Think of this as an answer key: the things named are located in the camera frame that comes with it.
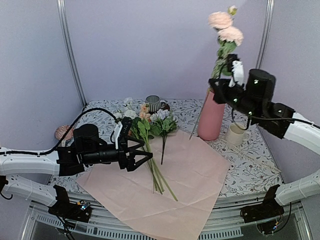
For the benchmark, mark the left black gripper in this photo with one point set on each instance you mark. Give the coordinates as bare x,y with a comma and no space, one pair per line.
128,162

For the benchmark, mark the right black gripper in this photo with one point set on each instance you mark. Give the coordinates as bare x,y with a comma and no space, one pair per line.
219,91

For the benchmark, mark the pink rose flower stem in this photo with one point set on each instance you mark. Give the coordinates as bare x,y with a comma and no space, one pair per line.
228,37

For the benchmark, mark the cream printed ribbon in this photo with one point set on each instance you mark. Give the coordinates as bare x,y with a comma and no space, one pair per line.
259,160

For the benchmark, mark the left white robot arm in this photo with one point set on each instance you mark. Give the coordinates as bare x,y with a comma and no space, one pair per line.
13,164

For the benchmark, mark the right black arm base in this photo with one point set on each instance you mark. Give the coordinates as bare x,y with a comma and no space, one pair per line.
269,208

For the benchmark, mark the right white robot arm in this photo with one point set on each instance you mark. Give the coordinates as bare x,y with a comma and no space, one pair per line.
296,138

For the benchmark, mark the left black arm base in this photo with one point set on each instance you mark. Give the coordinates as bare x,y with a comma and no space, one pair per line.
80,211

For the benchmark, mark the tall pink vase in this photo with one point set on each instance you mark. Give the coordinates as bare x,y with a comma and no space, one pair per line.
211,118

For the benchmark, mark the floral patterned table mat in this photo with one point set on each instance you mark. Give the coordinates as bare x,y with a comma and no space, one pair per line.
243,178

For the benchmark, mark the cream ceramic mug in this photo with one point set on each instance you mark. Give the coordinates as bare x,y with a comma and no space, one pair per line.
236,134

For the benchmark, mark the white flower stem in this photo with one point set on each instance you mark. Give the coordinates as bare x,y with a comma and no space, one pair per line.
127,110

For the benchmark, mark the white blue hydrangea stem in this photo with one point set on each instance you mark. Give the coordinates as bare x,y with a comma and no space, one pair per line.
163,122

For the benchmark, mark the striped grey ceramic cup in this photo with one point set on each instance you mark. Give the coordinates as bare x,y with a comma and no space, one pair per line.
153,102

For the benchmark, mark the pink patterned ball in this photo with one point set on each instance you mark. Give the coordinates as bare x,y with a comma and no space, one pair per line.
60,131

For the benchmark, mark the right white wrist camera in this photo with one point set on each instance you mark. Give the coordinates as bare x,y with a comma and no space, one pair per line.
236,68

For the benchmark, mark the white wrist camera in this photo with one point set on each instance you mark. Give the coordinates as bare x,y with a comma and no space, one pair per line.
236,68
121,131

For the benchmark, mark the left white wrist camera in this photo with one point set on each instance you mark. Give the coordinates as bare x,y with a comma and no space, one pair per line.
121,131

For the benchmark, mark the right aluminium frame post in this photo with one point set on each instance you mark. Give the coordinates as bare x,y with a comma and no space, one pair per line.
267,24

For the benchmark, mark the aluminium frame post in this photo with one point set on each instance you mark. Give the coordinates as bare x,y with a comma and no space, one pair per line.
62,13
267,24

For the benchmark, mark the left aluminium frame post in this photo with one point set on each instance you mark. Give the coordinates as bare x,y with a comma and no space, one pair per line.
62,13

